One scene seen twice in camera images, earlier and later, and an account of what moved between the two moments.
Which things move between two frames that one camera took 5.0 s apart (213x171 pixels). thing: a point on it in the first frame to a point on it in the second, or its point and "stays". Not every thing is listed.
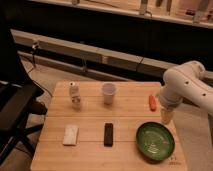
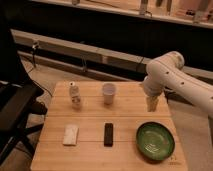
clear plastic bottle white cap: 74,90 stays
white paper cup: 109,89 stays
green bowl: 155,140 stays
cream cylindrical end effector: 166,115 to 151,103
